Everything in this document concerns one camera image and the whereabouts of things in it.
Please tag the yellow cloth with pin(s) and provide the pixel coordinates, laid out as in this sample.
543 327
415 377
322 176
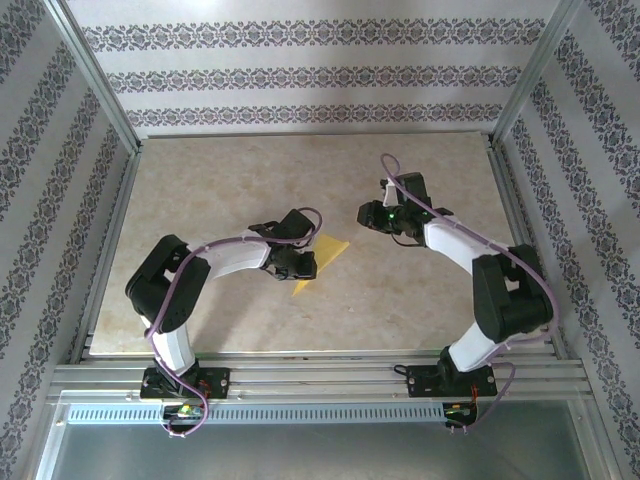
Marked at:
332 247

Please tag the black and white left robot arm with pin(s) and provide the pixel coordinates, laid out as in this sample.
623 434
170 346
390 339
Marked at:
165 285

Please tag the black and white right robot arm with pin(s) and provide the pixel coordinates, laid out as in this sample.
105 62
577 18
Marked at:
510 295

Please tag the small circuit board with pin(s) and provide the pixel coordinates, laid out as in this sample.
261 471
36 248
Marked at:
457 411
186 411

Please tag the grey metal panel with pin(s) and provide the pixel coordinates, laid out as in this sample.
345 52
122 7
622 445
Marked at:
320 455

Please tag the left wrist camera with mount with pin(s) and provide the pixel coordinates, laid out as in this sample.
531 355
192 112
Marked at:
306 246

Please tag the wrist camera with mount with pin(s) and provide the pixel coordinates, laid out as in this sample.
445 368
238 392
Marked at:
306 246
387 190

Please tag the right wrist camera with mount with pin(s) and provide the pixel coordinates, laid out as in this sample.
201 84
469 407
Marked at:
387 190

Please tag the thin aluminium wall rail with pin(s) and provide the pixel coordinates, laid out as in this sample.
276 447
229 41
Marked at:
320 135

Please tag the aluminium table side rail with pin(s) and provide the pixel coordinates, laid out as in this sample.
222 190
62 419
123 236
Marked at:
119 210
514 210

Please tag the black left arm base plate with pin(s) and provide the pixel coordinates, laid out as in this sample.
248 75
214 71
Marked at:
220 385

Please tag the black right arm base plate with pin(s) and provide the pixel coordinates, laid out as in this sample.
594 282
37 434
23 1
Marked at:
420 382

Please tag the aluminium frame post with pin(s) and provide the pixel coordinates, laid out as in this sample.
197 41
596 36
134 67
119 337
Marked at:
99 80
535 75

